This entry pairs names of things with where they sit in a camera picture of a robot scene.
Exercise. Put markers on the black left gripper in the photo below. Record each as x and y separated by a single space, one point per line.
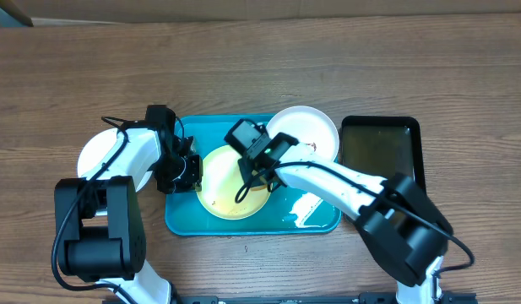
192 182

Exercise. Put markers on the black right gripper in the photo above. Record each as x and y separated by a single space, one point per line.
247 165

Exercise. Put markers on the yellow plate with sauce stain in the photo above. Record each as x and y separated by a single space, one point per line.
220 183

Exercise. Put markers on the white plate with dark stain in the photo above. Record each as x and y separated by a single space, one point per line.
310 126

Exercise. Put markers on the white plate with orange stain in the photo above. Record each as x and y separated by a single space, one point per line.
95 152

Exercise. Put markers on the green and yellow sponge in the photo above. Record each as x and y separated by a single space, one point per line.
260 185

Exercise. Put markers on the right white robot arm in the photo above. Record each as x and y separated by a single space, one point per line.
404 231

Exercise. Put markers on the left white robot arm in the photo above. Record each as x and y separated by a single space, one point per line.
100 241

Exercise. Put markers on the teal plastic tray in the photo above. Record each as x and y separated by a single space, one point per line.
284 211

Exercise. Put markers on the black water tray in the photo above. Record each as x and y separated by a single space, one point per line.
382 146

